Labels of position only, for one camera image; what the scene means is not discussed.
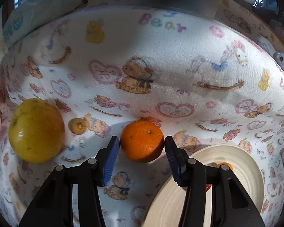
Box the orange mandarin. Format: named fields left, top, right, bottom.
left=120, top=120, right=164, bottom=163

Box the red crabapple with stem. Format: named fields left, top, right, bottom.
left=206, top=184, right=212, bottom=192

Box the small yellow tomato in plate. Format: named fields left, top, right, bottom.
left=215, top=162, right=233, bottom=171

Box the small brown longan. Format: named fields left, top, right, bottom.
left=69, top=118, right=87, bottom=135

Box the cream round plate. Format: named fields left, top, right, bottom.
left=142, top=145, right=265, bottom=226

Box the large yellow apple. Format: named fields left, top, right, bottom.
left=8, top=98, right=65, bottom=163

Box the baby bear printed bedsheet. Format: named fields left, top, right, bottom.
left=0, top=6, right=284, bottom=226

